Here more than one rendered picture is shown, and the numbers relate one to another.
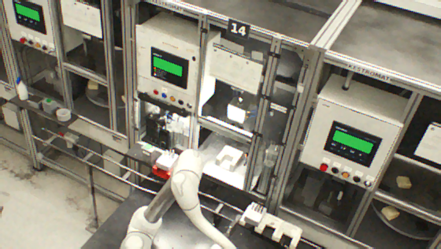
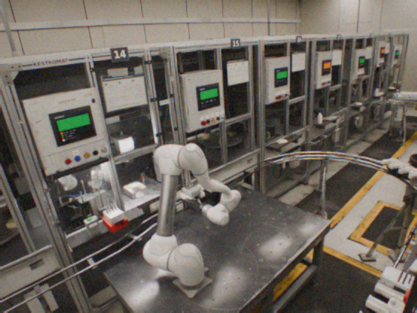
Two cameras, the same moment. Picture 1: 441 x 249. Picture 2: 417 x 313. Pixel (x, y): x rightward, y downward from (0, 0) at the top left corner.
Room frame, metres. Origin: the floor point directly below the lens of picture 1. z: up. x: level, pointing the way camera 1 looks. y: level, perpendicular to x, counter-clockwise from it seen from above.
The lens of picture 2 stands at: (0.73, 1.40, 2.00)
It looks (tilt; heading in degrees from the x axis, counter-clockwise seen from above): 22 degrees down; 297
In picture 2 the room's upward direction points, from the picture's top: 5 degrees counter-clockwise
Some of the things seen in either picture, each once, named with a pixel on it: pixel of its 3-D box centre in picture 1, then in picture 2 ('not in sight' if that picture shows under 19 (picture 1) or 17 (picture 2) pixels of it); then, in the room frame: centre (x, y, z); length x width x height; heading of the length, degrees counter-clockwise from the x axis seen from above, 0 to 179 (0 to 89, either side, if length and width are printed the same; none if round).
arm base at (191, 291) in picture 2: not in sight; (194, 277); (1.43, 0.36, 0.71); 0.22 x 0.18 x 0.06; 67
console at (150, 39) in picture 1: (176, 62); (65, 128); (2.31, 0.30, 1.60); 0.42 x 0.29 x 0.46; 67
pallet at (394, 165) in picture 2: not in sight; (400, 170); (0.14, -1.29, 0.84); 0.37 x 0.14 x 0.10; 125
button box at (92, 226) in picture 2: (149, 152); (91, 226); (2.14, 0.43, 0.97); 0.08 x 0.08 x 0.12; 67
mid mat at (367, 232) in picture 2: not in sight; (389, 226); (0.06, -1.61, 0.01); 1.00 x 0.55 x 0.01; 67
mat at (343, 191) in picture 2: not in sight; (386, 148); (-0.18, -4.17, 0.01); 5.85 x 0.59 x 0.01; 67
